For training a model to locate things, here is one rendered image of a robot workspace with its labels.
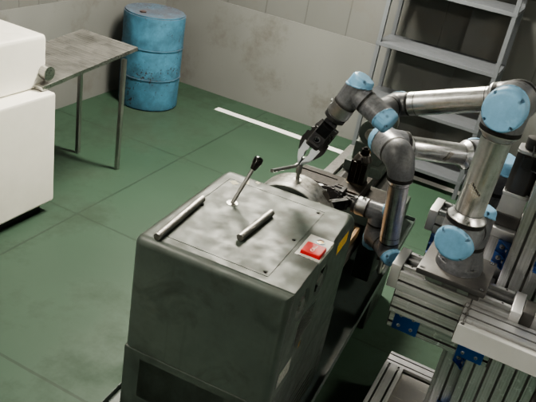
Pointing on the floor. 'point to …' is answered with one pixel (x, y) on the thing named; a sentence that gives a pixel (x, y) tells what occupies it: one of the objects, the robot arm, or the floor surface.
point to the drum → (152, 55)
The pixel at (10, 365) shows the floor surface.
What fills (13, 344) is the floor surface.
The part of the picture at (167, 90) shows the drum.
